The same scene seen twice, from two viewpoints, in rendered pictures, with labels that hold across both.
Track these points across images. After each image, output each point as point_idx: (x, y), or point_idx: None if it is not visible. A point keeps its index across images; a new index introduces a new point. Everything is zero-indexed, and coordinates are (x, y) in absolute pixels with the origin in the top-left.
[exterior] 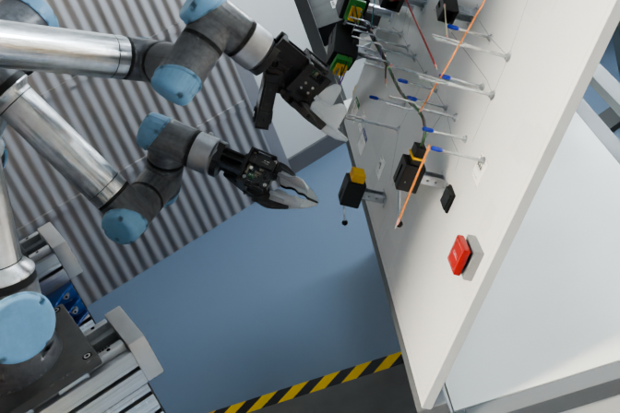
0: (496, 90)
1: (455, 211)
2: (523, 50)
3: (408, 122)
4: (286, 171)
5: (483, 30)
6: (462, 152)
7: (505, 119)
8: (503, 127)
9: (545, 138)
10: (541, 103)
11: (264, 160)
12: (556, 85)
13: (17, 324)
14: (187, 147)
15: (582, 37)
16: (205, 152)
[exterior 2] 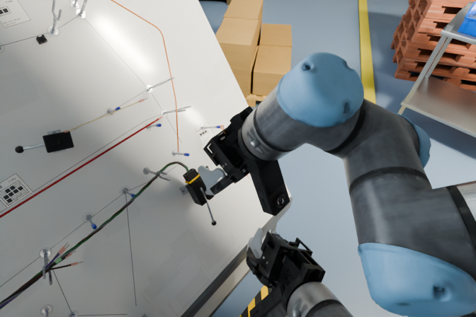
0: (164, 107)
1: (215, 165)
2: (157, 70)
3: (81, 287)
4: (253, 255)
5: (92, 122)
6: (181, 157)
7: (190, 99)
8: (195, 102)
9: (224, 62)
10: (204, 61)
11: (278, 238)
12: (202, 44)
13: None
14: (341, 304)
15: (192, 15)
16: (324, 286)
